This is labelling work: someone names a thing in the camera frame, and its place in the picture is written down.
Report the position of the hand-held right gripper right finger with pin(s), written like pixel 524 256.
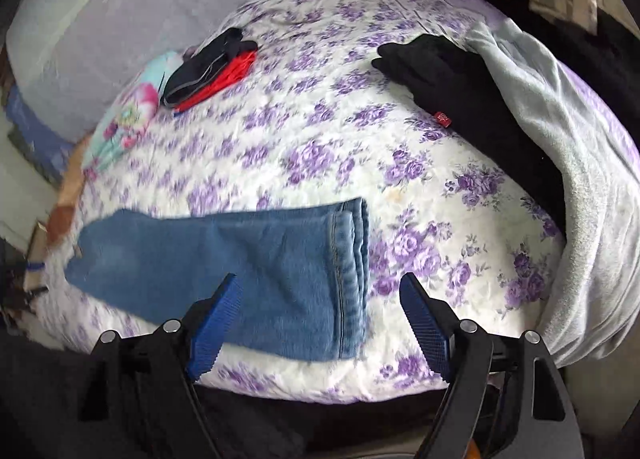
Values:
pixel 425 329

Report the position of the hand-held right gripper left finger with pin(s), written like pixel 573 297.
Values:
pixel 215 334

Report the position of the blue denim pants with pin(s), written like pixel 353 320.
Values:
pixel 275 264

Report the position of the purple floral bedspread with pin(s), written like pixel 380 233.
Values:
pixel 325 139

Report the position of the colourful floral pillow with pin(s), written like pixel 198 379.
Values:
pixel 130 109

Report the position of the light grey blanket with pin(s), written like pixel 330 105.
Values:
pixel 575 139

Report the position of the black garment with red tag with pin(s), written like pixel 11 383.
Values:
pixel 450 84

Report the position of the folded red garment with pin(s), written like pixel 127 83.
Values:
pixel 225 79

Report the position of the folded black garment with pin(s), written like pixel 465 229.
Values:
pixel 205 69

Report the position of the white pillow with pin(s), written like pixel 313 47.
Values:
pixel 125 4

